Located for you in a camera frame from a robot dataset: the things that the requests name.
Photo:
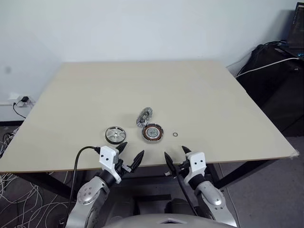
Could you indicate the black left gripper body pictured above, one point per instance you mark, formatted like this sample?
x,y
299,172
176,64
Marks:
x,y
121,169

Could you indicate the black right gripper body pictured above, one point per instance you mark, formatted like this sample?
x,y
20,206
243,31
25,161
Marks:
x,y
183,168

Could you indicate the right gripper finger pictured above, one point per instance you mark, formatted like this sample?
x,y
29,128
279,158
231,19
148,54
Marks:
x,y
186,150
169,162

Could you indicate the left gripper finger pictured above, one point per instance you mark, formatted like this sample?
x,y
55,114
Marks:
x,y
137,160
122,148

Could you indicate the copper wound stator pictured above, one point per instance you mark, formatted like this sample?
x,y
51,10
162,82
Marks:
x,y
152,134

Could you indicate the silver finned motor housing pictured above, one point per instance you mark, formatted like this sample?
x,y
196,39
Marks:
x,y
144,115

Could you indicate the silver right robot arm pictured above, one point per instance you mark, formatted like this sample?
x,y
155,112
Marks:
x,y
211,192

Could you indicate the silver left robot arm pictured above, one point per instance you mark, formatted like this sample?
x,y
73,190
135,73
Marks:
x,y
88,192

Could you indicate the small white floor scrap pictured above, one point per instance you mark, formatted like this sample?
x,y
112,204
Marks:
x,y
167,173

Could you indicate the dark grey rounded shape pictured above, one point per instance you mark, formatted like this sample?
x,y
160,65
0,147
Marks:
x,y
126,206

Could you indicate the dark rounded robot shape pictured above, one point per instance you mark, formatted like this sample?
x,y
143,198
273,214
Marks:
x,y
178,206

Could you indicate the grey robot torso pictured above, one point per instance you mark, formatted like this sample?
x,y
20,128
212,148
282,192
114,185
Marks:
x,y
166,219

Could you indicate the large black bag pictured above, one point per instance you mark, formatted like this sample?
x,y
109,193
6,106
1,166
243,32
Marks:
x,y
273,90

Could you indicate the black plug adapter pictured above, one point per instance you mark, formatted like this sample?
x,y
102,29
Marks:
x,y
25,99

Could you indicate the black laptop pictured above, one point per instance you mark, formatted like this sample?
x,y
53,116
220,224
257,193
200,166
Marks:
x,y
297,28

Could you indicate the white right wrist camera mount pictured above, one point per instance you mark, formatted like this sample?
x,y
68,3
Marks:
x,y
197,162

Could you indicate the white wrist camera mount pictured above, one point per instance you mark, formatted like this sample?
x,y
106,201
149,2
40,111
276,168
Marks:
x,y
108,158
197,162

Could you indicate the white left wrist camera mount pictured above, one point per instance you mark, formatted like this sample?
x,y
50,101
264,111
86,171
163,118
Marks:
x,y
108,158

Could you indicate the black table frame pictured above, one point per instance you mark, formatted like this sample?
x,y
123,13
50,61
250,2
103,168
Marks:
x,y
47,184

